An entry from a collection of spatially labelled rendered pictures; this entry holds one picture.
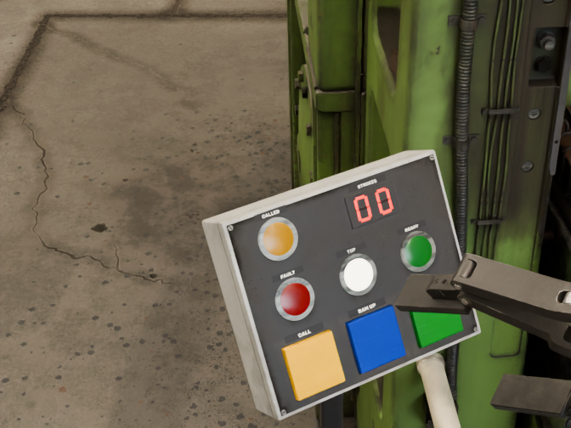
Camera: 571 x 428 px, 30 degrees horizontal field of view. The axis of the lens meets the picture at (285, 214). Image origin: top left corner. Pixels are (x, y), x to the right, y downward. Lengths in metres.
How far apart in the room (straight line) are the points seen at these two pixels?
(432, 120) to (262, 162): 2.03
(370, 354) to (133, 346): 1.58
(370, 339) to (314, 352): 0.09
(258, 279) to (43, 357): 1.67
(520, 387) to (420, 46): 0.84
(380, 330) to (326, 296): 0.09
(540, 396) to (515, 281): 0.16
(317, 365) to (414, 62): 0.49
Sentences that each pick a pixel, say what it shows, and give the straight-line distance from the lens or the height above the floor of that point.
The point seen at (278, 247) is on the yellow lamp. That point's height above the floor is 1.16.
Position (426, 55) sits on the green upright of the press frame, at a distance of 1.64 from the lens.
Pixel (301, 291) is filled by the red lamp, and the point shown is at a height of 1.10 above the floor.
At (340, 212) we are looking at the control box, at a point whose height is 1.17.
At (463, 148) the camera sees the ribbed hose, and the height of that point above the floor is 1.11.
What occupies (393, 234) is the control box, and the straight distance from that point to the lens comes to 1.49.
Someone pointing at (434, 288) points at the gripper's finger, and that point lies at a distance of 0.77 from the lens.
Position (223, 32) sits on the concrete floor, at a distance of 4.57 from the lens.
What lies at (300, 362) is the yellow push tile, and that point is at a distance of 1.44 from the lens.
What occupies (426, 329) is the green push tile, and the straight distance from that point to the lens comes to 1.53.
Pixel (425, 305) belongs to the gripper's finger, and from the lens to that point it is 0.79.
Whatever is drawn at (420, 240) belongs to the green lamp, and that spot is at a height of 1.10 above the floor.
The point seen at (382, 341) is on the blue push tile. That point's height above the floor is 1.01.
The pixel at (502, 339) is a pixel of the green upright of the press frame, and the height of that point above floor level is 0.66.
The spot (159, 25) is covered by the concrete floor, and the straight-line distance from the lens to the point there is 4.67.
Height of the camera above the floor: 2.02
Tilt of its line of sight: 36 degrees down
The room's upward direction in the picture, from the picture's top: 2 degrees counter-clockwise
